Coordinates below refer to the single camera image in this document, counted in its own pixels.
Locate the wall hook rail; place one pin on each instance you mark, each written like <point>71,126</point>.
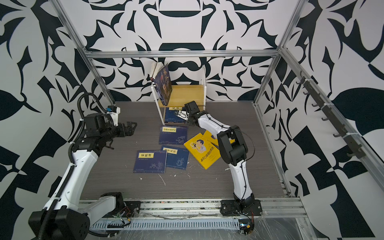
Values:
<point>330,112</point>

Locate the wooden white bookshelf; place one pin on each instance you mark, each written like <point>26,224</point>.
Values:
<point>183,94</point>

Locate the yellow book under blue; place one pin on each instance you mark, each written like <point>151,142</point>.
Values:
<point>205,152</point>

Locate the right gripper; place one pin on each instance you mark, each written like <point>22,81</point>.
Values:
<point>189,122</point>

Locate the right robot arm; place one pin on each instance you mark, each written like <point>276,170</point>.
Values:
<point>233,150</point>

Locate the black book leaning upright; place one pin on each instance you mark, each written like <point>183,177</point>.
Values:
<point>155,69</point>

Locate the purple book with old man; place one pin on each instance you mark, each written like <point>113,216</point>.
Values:
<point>163,85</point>

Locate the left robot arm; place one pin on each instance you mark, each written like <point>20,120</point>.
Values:
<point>62,218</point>

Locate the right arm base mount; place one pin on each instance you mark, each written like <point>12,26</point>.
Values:
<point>235,208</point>

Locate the yellow book with figure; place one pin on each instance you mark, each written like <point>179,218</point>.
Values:
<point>211,138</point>

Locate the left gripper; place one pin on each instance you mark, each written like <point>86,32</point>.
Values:
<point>129,129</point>

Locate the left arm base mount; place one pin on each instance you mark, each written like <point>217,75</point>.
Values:
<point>128,210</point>

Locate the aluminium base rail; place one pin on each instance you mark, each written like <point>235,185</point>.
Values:
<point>183,209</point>

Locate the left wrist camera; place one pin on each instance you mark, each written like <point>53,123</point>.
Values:
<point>114,112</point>

